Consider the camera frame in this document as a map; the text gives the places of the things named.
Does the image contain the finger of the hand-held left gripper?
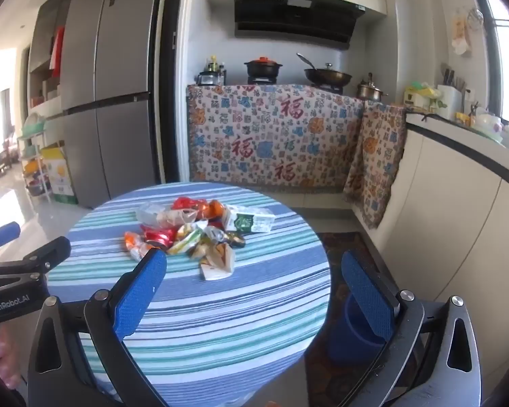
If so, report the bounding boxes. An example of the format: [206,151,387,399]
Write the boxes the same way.
[0,221,21,251]
[0,236,72,283]

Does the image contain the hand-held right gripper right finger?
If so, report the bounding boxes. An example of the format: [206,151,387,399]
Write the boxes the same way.
[341,250,482,407]

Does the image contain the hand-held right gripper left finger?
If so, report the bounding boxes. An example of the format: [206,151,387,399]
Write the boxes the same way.
[25,248,170,407]

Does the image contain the blue plastic bin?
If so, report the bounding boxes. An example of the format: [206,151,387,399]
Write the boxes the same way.
[326,292,387,361]

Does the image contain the red plastic bag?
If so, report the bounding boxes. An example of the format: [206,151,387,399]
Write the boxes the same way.
[172,196,208,213]

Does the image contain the orange wrapper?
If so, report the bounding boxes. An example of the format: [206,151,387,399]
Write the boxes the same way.
[204,199,228,221]

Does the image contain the person's left hand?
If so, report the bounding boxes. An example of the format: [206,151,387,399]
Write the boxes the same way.
[0,330,22,390]

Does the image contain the orange snack packet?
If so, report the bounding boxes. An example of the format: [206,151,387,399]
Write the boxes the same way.
[124,231,153,262]

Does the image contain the red foil wrapper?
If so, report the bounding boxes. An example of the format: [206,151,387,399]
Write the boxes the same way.
[141,225,179,249]

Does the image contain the dark patterned floor rug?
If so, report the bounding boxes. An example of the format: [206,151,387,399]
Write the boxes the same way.
[304,231,410,407]

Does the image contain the clear plastic bag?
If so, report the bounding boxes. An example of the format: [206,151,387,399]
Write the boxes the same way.
[136,201,183,230]

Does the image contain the white paper scrap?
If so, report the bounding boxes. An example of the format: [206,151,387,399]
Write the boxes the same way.
[200,263,234,281]

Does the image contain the storage rack with basins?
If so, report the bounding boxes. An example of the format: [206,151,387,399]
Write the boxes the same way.
[17,112,54,204]

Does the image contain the yellow cardboard box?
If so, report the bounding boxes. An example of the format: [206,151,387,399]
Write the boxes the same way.
[40,146,79,205]

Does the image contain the blue green striped tablecloth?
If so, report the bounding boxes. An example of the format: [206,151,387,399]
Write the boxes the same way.
[46,182,332,407]

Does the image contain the cream lower cabinet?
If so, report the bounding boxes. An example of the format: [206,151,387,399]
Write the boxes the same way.
[382,121,509,367]

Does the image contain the white green milk carton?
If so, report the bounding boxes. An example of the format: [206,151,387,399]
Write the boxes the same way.
[221,204,276,235]

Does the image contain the grey refrigerator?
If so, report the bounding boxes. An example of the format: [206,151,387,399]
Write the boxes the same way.
[59,0,171,209]

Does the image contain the narrow patterned cloth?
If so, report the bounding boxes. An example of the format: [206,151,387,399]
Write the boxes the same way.
[343,99,408,230]

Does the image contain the wide patterned cloth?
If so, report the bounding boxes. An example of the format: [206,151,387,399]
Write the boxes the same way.
[187,82,365,194]

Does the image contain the red hanging cloth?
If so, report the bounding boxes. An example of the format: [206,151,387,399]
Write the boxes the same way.
[50,26,65,78]

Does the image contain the steel pot with lid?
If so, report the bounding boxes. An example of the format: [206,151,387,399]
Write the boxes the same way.
[356,73,389,102]

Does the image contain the yellow green kitchen containers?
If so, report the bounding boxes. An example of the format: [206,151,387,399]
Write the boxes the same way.
[403,80,440,113]

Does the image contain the white utensil holder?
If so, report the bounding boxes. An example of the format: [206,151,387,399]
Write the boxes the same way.
[437,63,468,120]

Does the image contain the seasoning bottle rack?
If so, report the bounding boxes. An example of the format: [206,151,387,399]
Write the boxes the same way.
[195,55,228,87]

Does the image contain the black wok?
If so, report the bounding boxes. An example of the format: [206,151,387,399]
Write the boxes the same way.
[296,53,353,88]

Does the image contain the black clay pot orange lid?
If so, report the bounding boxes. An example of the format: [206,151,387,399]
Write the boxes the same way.
[243,56,283,79]

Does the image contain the hanging oven mitt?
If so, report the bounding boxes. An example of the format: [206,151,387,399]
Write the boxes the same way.
[451,15,472,56]

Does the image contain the black range hood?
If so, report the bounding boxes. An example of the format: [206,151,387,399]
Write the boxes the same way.
[232,0,365,50]

